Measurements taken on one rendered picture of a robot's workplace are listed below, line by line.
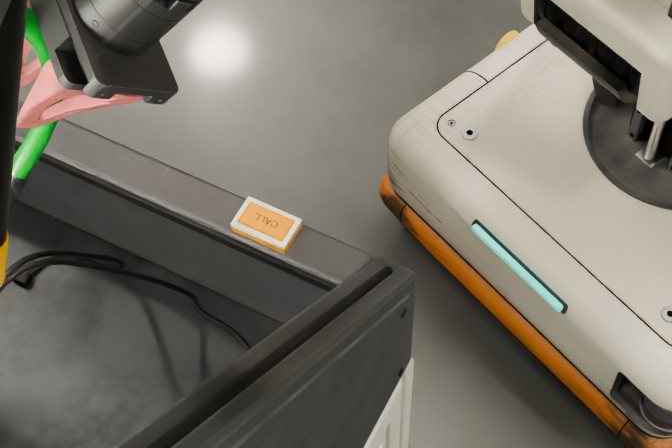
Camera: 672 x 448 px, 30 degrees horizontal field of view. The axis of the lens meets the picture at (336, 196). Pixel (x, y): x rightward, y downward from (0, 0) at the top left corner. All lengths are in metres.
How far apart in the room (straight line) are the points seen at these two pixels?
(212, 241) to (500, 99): 0.96
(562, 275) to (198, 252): 0.81
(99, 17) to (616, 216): 1.23
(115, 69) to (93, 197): 0.40
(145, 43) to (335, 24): 1.67
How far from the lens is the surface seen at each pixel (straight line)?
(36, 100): 0.76
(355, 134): 2.23
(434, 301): 2.06
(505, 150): 1.89
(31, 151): 0.82
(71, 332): 1.14
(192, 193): 1.05
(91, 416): 1.11
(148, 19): 0.71
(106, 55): 0.73
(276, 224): 1.01
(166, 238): 1.10
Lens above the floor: 1.83
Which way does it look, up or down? 58 degrees down
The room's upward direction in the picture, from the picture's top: 2 degrees counter-clockwise
